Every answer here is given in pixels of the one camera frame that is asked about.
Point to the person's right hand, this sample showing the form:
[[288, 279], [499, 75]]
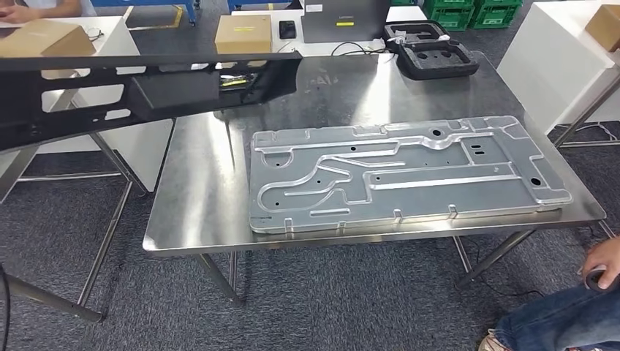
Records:
[[605, 254]]

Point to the round black handheld device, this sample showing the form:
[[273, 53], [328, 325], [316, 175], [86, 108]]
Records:
[[596, 280]]

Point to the black plastic panel part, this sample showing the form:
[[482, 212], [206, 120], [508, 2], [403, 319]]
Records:
[[174, 92]]

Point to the small white plastic part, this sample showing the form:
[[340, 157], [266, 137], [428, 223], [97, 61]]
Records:
[[400, 36]]

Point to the steel workbench table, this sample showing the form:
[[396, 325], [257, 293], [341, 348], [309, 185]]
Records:
[[203, 194]]

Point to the person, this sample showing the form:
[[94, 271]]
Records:
[[53, 7], [557, 315]]

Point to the white table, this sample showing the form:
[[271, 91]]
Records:
[[547, 63], [290, 46], [145, 155]]

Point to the grey stamped metal panel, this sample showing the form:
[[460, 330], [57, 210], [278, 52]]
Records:
[[411, 194]]

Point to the brown cardboard box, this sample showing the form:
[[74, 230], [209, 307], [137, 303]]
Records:
[[43, 41], [242, 36], [605, 26]]

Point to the black foam case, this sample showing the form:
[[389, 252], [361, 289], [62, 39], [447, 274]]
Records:
[[436, 63]]

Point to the dark grey laptop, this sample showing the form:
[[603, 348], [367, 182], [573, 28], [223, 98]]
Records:
[[344, 22]]

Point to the black smartphone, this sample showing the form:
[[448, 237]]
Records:
[[287, 30]]

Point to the eyeglasses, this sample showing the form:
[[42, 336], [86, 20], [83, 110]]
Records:
[[94, 34]]

